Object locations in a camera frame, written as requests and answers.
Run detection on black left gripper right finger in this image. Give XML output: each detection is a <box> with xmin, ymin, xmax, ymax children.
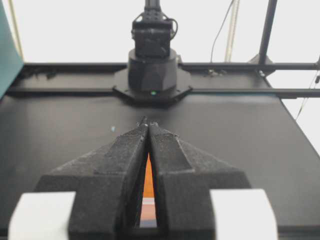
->
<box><xmin>148</xmin><ymin>122</ymin><xmax>251</xmax><ymax>240</ymax></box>

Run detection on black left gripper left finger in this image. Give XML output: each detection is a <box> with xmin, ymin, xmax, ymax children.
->
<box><xmin>34</xmin><ymin>117</ymin><xmax>149</xmax><ymax>240</ymax></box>

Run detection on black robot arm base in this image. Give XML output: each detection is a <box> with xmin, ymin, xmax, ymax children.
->
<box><xmin>113</xmin><ymin>0</ymin><xmax>193</xmax><ymax>105</ymax></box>

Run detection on orange towel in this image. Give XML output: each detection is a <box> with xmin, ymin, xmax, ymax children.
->
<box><xmin>140</xmin><ymin>155</ymin><xmax>157</xmax><ymax>228</ymax></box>

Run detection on teal panel board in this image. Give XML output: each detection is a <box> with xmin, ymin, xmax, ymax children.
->
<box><xmin>0</xmin><ymin>1</ymin><xmax>24</xmax><ymax>98</ymax></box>

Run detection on black metal frame rails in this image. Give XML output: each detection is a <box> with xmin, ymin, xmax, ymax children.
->
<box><xmin>6</xmin><ymin>62</ymin><xmax>320</xmax><ymax>99</ymax></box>

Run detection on cable at right edge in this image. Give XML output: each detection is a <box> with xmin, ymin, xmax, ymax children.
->
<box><xmin>294</xmin><ymin>56</ymin><xmax>320</xmax><ymax>121</ymax></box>

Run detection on thin black hanging cable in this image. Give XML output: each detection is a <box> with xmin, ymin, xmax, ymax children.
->
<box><xmin>210</xmin><ymin>0</ymin><xmax>236</xmax><ymax>63</ymax></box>

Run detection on black vertical frame post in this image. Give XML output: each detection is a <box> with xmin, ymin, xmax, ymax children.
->
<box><xmin>248</xmin><ymin>0</ymin><xmax>278</xmax><ymax>65</ymax></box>

